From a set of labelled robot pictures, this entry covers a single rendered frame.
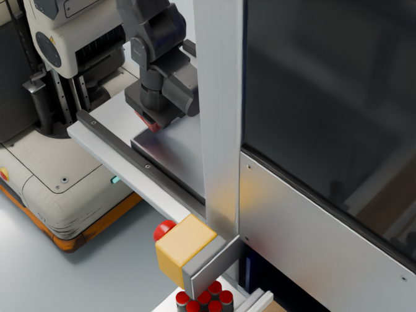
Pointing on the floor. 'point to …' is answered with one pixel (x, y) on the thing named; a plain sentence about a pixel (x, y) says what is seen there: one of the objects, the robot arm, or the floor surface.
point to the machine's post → (223, 115)
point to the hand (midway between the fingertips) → (156, 127)
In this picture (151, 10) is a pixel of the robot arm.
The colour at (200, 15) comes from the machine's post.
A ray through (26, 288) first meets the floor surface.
